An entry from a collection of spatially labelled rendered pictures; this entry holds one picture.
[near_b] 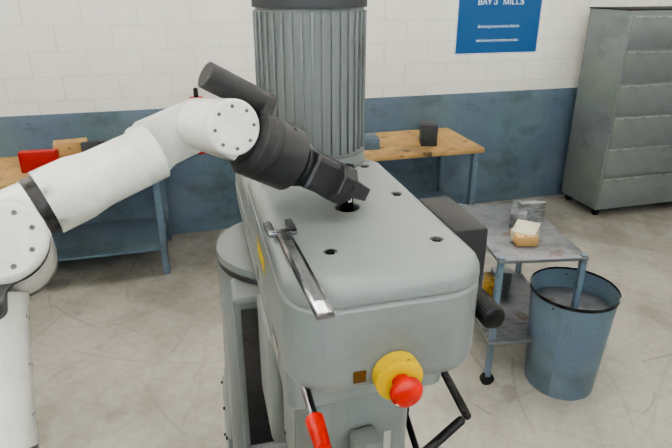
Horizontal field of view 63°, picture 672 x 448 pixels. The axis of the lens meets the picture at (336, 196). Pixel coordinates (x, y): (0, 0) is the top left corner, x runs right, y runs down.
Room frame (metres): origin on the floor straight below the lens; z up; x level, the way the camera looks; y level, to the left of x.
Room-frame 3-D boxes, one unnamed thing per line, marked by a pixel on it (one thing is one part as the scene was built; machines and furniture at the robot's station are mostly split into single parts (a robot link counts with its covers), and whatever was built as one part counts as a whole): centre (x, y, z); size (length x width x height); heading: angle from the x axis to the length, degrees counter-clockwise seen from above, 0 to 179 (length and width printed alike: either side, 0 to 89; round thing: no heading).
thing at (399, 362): (0.54, -0.07, 1.76); 0.06 x 0.02 x 0.06; 105
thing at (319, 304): (0.58, 0.05, 1.89); 0.24 x 0.04 x 0.01; 17
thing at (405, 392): (0.51, -0.08, 1.76); 0.04 x 0.03 x 0.04; 105
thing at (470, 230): (1.13, -0.27, 1.62); 0.20 x 0.09 x 0.21; 15
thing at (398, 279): (0.77, -0.01, 1.81); 0.47 x 0.26 x 0.16; 15
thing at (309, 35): (1.00, 0.05, 2.05); 0.20 x 0.20 x 0.32
